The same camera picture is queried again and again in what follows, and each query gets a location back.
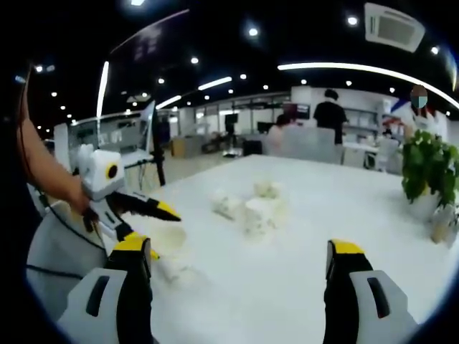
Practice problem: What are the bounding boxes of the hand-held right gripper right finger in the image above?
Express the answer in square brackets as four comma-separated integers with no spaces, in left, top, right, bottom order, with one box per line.
[323,239,419,344]

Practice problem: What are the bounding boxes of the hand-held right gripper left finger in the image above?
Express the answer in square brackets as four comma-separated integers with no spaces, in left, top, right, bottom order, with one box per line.
[56,234,154,344]

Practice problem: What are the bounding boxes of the white printed paper cup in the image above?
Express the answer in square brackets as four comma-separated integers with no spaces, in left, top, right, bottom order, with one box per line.
[244,198,276,237]
[209,188,242,221]
[158,258,202,290]
[152,224,188,258]
[253,179,284,201]

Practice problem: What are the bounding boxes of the person's left hand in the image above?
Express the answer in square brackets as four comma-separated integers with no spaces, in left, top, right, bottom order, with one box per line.
[67,180,93,216]

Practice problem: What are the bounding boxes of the black pole stand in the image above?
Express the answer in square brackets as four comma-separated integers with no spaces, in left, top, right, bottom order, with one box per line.
[148,102,169,188]

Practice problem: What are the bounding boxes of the standing display screen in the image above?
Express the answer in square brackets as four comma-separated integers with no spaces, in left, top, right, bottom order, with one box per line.
[137,99,158,163]

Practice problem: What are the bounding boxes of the cardboard box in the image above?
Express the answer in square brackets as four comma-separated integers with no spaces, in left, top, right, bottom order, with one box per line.
[171,138,197,158]

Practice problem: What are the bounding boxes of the white table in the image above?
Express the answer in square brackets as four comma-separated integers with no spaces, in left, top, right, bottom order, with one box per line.
[102,153,459,344]

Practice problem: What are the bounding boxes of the short ceiling light strip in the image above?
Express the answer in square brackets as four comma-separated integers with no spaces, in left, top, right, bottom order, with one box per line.
[95,60,110,119]
[156,95,183,110]
[198,76,233,91]

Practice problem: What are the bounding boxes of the small beige container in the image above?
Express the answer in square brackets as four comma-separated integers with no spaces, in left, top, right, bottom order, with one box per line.
[429,203,458,248]

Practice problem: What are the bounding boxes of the black floor cabinet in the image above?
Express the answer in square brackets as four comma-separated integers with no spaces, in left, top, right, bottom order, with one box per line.
[242,139,264,157]

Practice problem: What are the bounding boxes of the potted green plant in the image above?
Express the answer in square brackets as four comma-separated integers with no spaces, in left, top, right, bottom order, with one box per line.
[400,129,459,224]

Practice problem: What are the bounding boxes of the white shelving unit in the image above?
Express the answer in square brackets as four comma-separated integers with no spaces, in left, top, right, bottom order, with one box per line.
[342,116,404,171]

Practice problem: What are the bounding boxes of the group of ceiling spotlights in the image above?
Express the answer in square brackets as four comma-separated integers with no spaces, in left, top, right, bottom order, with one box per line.
[34,16,440,119]

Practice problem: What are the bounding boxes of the long curved ceiling light strip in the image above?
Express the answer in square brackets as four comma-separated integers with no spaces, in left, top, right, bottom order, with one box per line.
[278,62,459,108]

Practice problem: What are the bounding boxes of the ceiling air conditioner vent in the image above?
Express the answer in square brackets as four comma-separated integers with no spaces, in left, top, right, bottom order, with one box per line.
[364,2,427,54]

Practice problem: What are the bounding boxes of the black cable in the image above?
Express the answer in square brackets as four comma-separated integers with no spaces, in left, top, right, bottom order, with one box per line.
[25,202,108,281]

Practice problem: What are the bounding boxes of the camera on tripod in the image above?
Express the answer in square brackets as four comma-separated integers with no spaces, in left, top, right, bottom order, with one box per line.
[224,113,240,158]

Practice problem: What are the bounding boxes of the red blue striped wall banner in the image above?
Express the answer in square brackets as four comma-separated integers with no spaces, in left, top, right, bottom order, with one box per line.
[382,97,417,127]

